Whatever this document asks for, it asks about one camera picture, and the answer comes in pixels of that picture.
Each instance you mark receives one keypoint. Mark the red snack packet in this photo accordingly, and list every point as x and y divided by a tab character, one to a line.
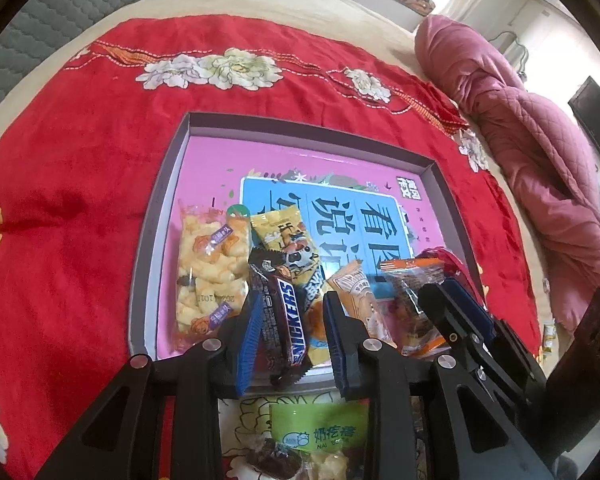
447	259

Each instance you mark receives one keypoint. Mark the green label snack packet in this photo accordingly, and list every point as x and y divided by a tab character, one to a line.
320	425

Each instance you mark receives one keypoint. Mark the grey quilted headboard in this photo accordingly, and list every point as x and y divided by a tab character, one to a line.
55	10

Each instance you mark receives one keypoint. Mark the small snack packet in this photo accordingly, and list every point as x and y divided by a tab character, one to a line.
548	340

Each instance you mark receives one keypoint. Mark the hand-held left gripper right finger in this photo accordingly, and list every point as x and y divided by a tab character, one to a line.
337	350

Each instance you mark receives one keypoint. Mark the dark brown candy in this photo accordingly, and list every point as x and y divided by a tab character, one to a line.
275	460

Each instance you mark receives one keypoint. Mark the pink quilt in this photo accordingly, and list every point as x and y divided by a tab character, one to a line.
530	160

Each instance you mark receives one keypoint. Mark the clear packet orange ends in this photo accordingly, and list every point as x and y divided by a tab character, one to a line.
410	310

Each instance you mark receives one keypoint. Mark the patterned cloth bundle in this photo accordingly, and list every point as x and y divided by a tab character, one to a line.
415	2

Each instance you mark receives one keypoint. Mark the dark brown chocolate bar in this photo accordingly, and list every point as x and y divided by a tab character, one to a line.
287	320

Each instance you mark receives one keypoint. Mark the shallow grey box pink print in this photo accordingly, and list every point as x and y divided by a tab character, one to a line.
220	160

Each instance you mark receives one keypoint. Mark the peach snack packet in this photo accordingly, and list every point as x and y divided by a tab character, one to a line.
360	290

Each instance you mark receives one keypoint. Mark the yellow snack packet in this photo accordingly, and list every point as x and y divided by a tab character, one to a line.
285	235

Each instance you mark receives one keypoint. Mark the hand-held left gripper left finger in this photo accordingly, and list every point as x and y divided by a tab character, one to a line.
247	345

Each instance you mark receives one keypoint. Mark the clear puffed snack packet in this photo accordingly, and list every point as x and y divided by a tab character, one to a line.
205	270

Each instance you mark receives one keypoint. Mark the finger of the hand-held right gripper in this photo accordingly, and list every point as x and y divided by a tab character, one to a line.
472	307
447	320

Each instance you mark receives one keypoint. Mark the red floral blanket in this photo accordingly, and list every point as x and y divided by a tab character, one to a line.
80	185

